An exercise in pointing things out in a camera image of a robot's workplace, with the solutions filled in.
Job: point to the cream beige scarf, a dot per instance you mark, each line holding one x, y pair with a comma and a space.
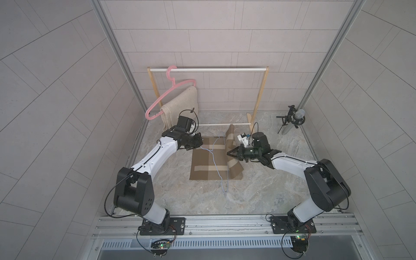
185, 104

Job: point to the left aluminium corner post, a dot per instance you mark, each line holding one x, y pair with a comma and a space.
104, 22

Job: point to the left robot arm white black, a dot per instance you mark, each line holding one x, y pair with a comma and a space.
133, 191

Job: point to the microphone on black stand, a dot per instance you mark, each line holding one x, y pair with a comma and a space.
294, 118

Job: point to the circuit board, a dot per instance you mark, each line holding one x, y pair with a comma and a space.
160, 247
300, 244

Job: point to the brown plaid scarf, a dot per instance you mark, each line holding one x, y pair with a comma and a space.
202, 166

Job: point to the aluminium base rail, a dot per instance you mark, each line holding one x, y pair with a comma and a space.
245, 225

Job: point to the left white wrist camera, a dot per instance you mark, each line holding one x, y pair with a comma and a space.
244, 139

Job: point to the pink plastic hanger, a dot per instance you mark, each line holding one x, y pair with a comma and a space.
160, 97

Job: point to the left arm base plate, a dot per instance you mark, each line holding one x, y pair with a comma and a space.
177, 225

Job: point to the right aluminium corner post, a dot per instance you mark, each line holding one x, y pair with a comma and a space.
340, 36

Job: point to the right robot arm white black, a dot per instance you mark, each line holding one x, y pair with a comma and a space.
327, 188

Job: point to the left circuit board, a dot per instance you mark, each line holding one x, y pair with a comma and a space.
160, 247

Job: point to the right circuit board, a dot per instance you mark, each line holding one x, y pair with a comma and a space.
300, 244

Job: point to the aluminium corner post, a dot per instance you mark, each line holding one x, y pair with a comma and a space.
340, 36
104, 22

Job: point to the wooden clothes rack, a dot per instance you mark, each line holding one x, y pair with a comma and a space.
218, 89

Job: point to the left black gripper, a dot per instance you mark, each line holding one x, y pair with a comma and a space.
195, 141

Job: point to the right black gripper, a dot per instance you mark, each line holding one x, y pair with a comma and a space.
239, 153

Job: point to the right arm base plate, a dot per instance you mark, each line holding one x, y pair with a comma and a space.
282, 225

